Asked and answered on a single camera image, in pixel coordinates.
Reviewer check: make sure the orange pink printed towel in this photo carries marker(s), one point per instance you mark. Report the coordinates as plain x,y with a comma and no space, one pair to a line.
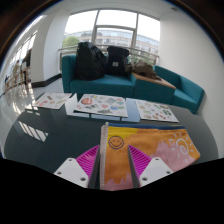
160,143

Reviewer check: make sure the large grey-framed window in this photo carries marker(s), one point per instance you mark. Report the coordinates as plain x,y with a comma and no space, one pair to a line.
116,26

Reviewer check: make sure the teal armchair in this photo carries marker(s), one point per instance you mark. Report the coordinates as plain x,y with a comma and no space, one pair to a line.
186,95

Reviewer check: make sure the person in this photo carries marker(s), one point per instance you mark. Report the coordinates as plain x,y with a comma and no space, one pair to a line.
26,60
15,68

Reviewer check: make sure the brown crumpled jacket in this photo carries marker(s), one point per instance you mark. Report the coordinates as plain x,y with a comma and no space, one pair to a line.
143,69

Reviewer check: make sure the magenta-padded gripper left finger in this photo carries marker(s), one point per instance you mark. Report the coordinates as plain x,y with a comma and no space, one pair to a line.
71,171

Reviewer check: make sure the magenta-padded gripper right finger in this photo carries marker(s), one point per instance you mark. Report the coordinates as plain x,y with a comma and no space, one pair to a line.
153,170

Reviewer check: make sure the metal balcony railing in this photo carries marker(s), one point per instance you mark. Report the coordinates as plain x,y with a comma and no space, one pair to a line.
66,50

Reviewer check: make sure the small white sticker sheet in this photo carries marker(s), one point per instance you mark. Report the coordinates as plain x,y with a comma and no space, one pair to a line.
52,100

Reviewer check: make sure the black backpack with label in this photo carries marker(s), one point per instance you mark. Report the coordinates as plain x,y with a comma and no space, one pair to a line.
117,61

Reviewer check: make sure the wide white sticker sheet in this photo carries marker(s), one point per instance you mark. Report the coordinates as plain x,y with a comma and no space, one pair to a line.
101,105

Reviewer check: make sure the teal wood-topped side table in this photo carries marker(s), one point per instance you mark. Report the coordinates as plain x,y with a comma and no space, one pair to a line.
153,91

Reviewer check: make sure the large black backpack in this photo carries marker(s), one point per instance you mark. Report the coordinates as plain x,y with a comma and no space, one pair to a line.
88,61

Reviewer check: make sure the teal two-seat sofa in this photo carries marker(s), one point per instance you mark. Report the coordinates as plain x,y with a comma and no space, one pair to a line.
103,86

